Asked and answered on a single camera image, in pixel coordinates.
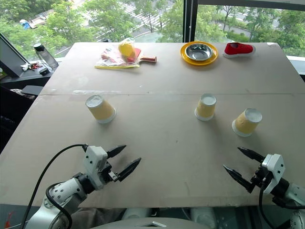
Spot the red shoe with white sole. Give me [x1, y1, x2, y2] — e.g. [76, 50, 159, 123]
[222, 42, 257, 59]

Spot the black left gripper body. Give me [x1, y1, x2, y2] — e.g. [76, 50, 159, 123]
[102, 160, 120, 185]

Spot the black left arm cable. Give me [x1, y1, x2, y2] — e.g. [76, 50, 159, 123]
[20, 143, 88, 229]

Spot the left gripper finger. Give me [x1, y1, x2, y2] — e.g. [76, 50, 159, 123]
[118, 157, 142, 183]
[106, 144, 127, 159]

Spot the clear water bottle black lid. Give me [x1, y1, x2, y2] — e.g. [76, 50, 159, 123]
[33, 43, 60, 70]

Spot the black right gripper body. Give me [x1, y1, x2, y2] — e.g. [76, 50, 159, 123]
[250, 163, 273, 189]

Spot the bunch of keys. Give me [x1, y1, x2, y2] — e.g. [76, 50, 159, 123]
[20, 61, 46, 73]

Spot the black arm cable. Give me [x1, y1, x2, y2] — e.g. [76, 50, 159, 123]
[20, 143, 88, 229]
[259, 181, 305, 229]

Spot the clear plastic bag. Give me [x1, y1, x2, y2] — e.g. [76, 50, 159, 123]
[94, 37, 142, 70]

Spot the black side desk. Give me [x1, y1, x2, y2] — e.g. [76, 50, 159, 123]
[0, 60, 63, 84]

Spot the black flat notebook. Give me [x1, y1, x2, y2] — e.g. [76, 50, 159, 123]
[20, 84, 44, 96]

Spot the red table tennis paddle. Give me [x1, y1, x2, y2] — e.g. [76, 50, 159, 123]
[132, 47, 158, 64]

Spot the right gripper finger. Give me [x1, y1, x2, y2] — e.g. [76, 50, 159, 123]
[237, 146, 264, 165]
[223, 164, 255, 194]

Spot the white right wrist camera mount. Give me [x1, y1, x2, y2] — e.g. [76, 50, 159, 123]
[261, 153, 285, 195]

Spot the yellow paper cup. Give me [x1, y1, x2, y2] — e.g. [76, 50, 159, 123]
[85, 94, 117, 125]
[194, 93, 217, 122]
[231, 107, 263, 137]

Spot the yellow plastic plate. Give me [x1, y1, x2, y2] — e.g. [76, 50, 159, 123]
[180, 41, 219, 66]

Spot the black monitor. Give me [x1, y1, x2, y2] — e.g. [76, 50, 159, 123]
[0, 32, 31, 78]

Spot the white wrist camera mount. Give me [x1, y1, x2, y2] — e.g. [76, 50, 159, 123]
[82, 146, 109, 191]
[261, 153, 285, 195]

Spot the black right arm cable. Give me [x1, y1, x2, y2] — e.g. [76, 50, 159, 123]
[259, 181, 305, 229]

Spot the yellow toy in bag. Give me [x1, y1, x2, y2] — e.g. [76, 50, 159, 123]
[118, 40, 137, 60]

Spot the black window frame post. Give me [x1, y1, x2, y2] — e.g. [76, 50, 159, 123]
[182, 0, 199, 44]

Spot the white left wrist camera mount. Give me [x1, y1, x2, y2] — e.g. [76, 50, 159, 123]
[82, 146, 109, 191]

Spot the stainless steel bowl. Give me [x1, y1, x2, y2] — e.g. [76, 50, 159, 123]
[185, 43, 214, 62]

